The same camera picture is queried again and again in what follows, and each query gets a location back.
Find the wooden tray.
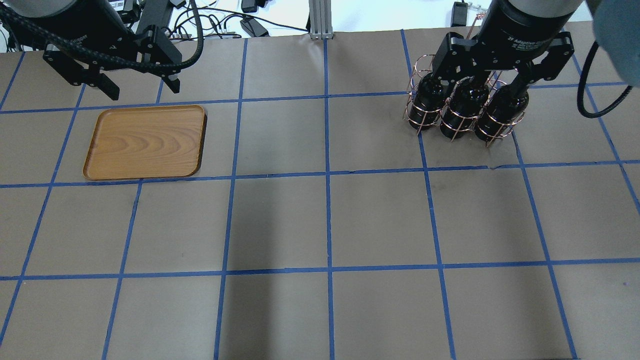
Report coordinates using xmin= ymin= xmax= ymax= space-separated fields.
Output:
xmin=83 ymin=104 xmax=208 ymax=182

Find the copper wire bottle basket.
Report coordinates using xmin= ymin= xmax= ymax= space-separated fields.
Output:
xmin=405 ymin=6 xmax=537 ymax=146

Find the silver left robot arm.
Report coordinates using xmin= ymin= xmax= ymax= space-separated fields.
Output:
xmin=1 ymin=0 xmax=184 ymax=100

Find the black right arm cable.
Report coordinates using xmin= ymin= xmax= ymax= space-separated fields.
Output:
xmin=577 ymin=41 xmax=621 ymax=120

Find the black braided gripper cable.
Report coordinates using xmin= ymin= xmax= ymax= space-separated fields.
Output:
xmin=0 ymin=0 xmax=205 ymax=71

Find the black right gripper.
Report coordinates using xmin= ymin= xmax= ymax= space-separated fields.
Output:
xmin=431 ymin=0 xmax=575 ymax=100

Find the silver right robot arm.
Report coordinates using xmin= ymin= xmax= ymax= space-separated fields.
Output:
xmin=426 ymin=0 xmax=639 ymax=112

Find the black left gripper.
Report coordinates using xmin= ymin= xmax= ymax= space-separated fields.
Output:
xmin=30 ymin=0 xmax=183 ymax=101

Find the aluminium frame post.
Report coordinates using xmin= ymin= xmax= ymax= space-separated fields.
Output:
xmin=308 ymin=0 xmax=334 ymax=40

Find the dark wine bottle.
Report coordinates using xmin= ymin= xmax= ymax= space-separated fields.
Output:
xmin=407 ymin=73 xmax=448 ymax=132
xmin=439 ymin=77 xmax=490 ymax=140
xmin=474 ymin=84 xmax=530 ymax=145

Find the black power adapter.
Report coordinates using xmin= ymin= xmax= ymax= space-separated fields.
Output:
xmin=450 ymin=0 xmax=469 ymax=27

